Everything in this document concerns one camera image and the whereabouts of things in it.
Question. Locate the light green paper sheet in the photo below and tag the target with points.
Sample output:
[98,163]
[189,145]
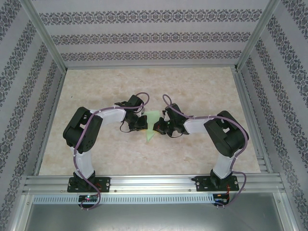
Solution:
[151,127]

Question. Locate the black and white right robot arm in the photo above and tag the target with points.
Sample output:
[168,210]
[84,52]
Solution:
[196,126]

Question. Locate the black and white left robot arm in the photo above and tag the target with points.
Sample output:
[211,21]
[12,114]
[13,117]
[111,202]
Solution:
[110,118]

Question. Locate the grey sheet metal panel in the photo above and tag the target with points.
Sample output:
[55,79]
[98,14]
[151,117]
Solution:
[154,216]

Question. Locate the aluminium mounting beam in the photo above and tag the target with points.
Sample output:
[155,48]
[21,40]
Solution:
[154,183]

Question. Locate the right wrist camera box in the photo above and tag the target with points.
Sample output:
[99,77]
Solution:
[164,115]

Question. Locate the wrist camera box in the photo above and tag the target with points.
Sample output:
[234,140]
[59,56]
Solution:
[143,110]
[164,115]

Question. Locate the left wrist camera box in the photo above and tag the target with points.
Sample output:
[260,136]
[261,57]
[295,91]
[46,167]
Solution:
[143,110]

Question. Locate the aluminium cross rail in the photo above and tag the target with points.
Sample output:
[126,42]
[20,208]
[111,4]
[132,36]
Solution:
[151,66]

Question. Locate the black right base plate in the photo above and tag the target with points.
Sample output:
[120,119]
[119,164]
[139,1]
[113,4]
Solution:
[201,184]

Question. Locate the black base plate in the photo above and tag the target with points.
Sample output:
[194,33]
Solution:
[201,184]
[106,184]

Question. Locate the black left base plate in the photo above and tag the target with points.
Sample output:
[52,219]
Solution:
[106,184]

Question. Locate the aluminium side rail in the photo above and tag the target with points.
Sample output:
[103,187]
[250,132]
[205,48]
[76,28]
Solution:
[249,108]
[53,108]

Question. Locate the aluminium frame post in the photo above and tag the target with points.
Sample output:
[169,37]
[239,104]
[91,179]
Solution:
[42,31]
[258,31]

